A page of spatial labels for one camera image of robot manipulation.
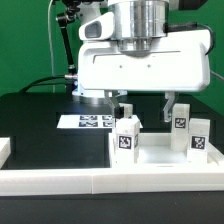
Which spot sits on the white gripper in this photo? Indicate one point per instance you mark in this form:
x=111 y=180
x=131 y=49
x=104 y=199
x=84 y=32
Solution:
x=177 y=62

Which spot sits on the white square table top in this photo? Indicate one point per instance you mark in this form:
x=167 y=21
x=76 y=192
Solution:
x=155 y=150

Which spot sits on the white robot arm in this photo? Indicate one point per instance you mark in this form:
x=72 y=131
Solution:
x=133 y=47

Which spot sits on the white U-shaped obstacle fence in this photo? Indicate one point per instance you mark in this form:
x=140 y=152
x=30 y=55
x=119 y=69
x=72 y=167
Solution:
x=107 y=180

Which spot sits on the white marker base plate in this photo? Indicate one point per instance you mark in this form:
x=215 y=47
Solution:
x=86 y=122

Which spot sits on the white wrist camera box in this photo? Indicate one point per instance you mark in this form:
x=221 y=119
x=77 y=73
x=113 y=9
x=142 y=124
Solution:
x=101 y=28

